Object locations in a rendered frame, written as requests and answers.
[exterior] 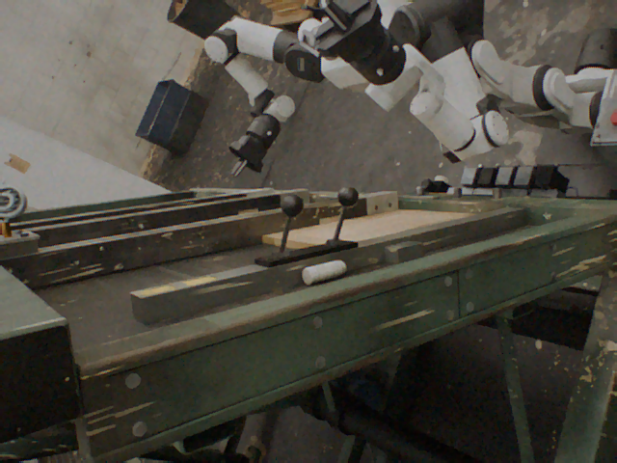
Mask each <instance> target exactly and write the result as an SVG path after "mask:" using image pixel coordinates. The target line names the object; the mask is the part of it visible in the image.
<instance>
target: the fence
mask: <svg viewBox="0 0 617 463"><path fill-rule="evenodd" d="M524 225H525V222H524V208H503V209H499V210H494V211H490V212H484V213H480V214H475V215H471V216H467V217H462V218H458V219H453V220H449V221H443V222H440V223H436V224H431V226H426V227H421V228H417V229H412V230H408V231H400V232H396V233H391V234H386V235H381V236H377V237H372V238H368V239H364V240H359V241H358V245H359V247H358V248H354V249H350V250H344V251H340V252H336V253H331V254H327V255H323V256H319V257H314V258H310V259H301V260H297V261H293V262H289V263H288V264H284V265H280V266H276V267H271V268H268V267H263V266H259V265H252V266H246V267H242V268H237V269H233V270H228V271H224V272H219V273H215V274H211V275H205V276H201V277H197V278H193V279H187V280H183V281H179V282H174V283H170V284H169V285H164V286H172V287H175V289H170V290H166V291H161V292H157V293H153V294H148V295H144V294H142V293H139V292H142V291H147V290H152V289H156V288H160V287H164V286H157V287H153V288H147V289H143V290H139V291H134V292H131V300H132V309H133V315H134V317H135V318H137V319H138V320H140V321H142V322H144V323H149V322H153V321H156V320H160V319H164V318H168V317H173V316H177V315H180V314H184V313H191V312H195V311H198V310H202V309H206V308H211V307H215V306H219V305H222V304H225V303H226V302H229V301H234V300H238V299H242V298H245V297H249V296H254V295H258V294H261V293H264V292H268V291H273V290H277V289H281V288H285V287H288V286H295V285H299V284H300V283H303V282H304V280H303V277H302V272H303V270H304V269H305V268H310V267H313V266H317V265H321V264H325V262H330V261H335V260H341V261H343V262H344V264H345V267H346V271H351V270H354V269H358V268H362V267H366V266H370V265H374V264H377V262H381V261H384V247H387V246H391V245H395V243H399V242H403V241H407V240H410V241H416V242H423V251H428V250H432V249H436V248H440V247H442V246H446V245H451V243H455V242H459V241H463V240H466V239H471V238H475V237H478V236H482V235H485V234H490V233H494V232H501V231H505V230H509V229H513V228H516V227H520V226H524ZM208 276H209V277H214V278H217V279H214V280H209V281H204V282H200V283H197V284H196V285H192V286H187V285H185V284H184V283H183V282H186V281H192V280H196V279H199V278H204V277H208Z"/></svg>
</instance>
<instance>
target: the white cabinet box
mask: <svg viewBox="0 0 617 463"><path fill-rule="evenodd" d="M2 178H5V179H6V181H5V184H7V182H8V181H9V182H10V183H11V185H15V186H17V187H18V188H19V189H21V190H22V191H23V192H24V194H26V196H27V198H28V205H29V206H31V207H34V208H36V209H48V208H56V207H64V206H72V205H79V204H86V203H95V202H103V201H111V200H118V199H126V198H135V197H142V196H149V195H158V194H166V193H173V192H170V191H168V190H166V189H163V188H161V187H159V186H157V185H155V183H153V182H151V181H147V180H145V179H143V178H141V177H137V176H135V175H133V174H131V173H128V172H126V171H124V170H122V169H120V168H117V167H115V166H113V165H111V163H107V162H105V161H103V160H101V159H99V158H96V157H94V156H92V155H90V154H87V153H84V152H83V151H81V150H77V149H75V148H73V147H71V146H69V145H65V143H63V142H61V141H59V140H56V139H54V138H52V137H50V136H48V135H44V134H42V133H40V132H38V131H36V130H34V129H32V128H30V127H28V126H25V125H22V124H20V123H18V122H17V121H14V120H12V119H10V118H8V117H6V116H2V115H0V179H2Z"/></svg>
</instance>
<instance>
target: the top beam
mask: <svg viewBox="0 0 617 463"><path fill-rule="evenodd" d="M82 413H83V409H82V402H81V396H80V390H79V383H78V377H77V370H76V364H75V358H74V352H73V344H72V338H71V332H70V326H69V322H68V320H66V319H65V318H64V317H63V316H62V315H60V314H59V313H58V312H56V311H55V310H54V309H53V308H52V307H50V306H49V304H48V303H47V302H45V301H43V300H42V299H41V298H40V297H38V295H37V294H36V293H35V292H33V291H32V290H31V289H30V288H28V287H27V286H25V285H24V284H23V283H22V282H21V281H20V280H19V279H17V278H16V277H15V276H14V275H13V274H11V273H10V272H9V271H8V270H7V269H5V268H3V267H2V266H1V264H0V444H4V443H7V442H9V441H12V440H15V439H18V438H21V437H25V436H28V435H31V434H34V433H37V432H40V431H43V430H46V429H49V427H52V426H55V425H58V424H61V423H64V422H70V421H73V420H76V419H78V418H80V417H81V416H82Z"/></svg>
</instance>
